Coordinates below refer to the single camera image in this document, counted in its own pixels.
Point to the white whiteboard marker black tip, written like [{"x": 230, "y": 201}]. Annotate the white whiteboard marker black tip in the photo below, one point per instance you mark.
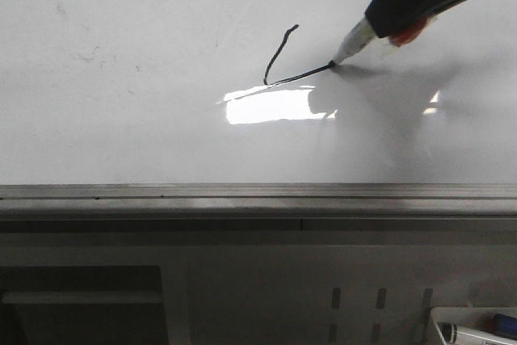
[{"x": 362, "y": 34}]

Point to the large white whiteboard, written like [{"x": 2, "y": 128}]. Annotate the large white whiteboard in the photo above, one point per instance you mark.
[{"x": 206, "y": 105}]

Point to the white plastic marker tray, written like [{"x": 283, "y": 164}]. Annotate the white plastic marker tray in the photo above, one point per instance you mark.
[{"x": 477, "y": 318}]

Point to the black capped marker in tray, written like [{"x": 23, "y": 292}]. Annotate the black capped marker in tray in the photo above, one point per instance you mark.
[{"x": 454, "y": 334}]

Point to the blue capped marker in tray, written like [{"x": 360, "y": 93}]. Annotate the blue capped marker in tray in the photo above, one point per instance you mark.
[{"x": 505, "y": 326}]

